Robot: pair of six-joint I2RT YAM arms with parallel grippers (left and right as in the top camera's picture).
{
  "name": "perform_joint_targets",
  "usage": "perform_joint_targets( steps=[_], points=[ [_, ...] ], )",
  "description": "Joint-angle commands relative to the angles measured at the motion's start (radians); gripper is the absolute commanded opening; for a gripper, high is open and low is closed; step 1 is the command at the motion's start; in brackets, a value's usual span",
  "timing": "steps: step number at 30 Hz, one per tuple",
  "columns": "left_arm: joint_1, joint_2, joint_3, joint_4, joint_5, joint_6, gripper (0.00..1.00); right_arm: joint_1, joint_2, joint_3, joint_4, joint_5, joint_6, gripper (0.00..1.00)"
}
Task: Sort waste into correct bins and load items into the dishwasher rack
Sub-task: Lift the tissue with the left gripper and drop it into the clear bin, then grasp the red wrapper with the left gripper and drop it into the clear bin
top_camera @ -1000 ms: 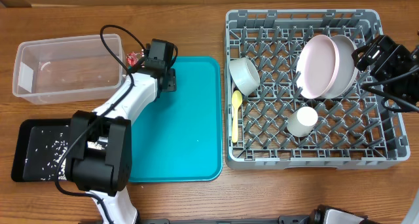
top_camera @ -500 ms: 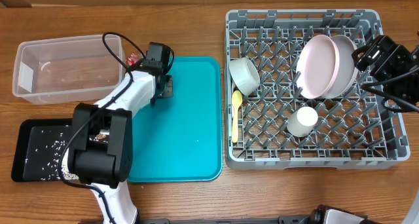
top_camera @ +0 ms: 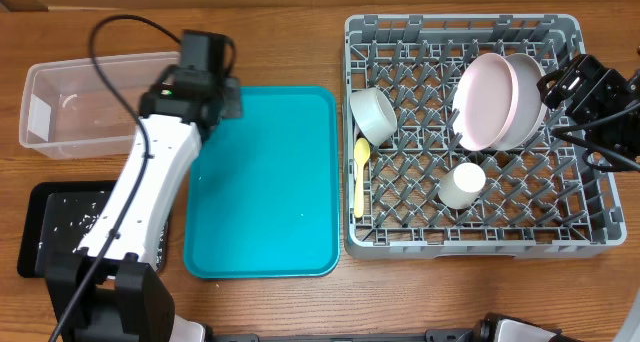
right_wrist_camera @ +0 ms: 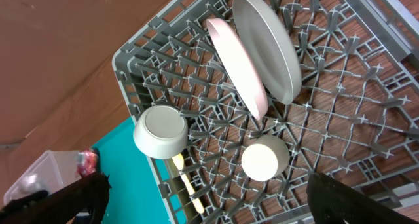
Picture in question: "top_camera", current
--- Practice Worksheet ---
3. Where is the grey plate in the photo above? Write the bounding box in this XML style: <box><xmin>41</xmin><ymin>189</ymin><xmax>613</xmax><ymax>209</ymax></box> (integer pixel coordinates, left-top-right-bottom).
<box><xmin>492</xmin><ymin>53</ymin><xmax>547</xmax><ymax>151</ymax></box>

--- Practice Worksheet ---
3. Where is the pink rimmed white plate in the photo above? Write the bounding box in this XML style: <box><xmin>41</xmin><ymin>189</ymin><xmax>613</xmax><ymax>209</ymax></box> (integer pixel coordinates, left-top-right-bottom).
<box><xmin>452</xmin><ymin>53</ymin><xmax>519</xmax><ymax>151</ymax></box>

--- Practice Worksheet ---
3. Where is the yellow plastic spoon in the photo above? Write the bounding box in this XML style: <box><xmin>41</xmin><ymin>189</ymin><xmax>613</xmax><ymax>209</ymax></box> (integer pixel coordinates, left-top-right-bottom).
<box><xmin>354</xmin><ymin>137</ymin><xmax>371</xmax><ymax>218</ymax></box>

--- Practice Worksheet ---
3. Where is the grey bowl with rice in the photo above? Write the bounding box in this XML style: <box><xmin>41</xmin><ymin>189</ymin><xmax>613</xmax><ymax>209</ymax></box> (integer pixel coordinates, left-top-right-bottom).
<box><xmin>349</xmin><ymin>87</ymin><xmax>397</xmax><ymax>147</ymax></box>

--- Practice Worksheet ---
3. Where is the white paper cup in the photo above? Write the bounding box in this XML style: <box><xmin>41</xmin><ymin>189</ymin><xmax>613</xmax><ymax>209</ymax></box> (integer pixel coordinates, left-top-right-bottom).
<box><xmin>438</xmin><ymin>162</ymin><xmax>486</xmax><ymax>209</ymax></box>

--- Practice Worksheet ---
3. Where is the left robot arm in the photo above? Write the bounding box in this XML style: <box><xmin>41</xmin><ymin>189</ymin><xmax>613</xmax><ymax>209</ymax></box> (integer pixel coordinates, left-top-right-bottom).
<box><xmin>45</xmin><ymin>30</ymin><xmax>242</xmax><ymax>341</ymax></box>

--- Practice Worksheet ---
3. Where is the grey dishwasher rack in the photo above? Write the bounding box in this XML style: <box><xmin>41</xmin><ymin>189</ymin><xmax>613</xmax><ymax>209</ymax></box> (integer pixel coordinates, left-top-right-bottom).
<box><xmin>343</xmin><ymin>14</ymin><xmax>627</xmax><ymax>259</ymax></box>

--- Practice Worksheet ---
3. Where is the teal plastic tray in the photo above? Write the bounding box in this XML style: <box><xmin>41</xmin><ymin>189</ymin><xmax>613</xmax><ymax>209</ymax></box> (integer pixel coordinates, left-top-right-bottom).
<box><xmin>183</xmin><ymin>86</ymin><xmax>340</xmax><ymax>279</ymax></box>

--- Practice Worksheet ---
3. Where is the clear plastic bin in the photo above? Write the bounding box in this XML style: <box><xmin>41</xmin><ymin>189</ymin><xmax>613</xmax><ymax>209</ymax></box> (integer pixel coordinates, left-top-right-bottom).
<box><xmin>19</xmin><ymin>52</ymin><xmax>179</xmax><ymax>159</ymax></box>

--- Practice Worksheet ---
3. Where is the black bin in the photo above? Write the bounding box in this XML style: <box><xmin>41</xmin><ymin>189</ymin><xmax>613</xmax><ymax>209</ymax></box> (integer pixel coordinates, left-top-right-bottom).
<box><xmin>16</xmin><ymin>179</ymin><xmax>170</xmax><ymax>279</ymax></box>

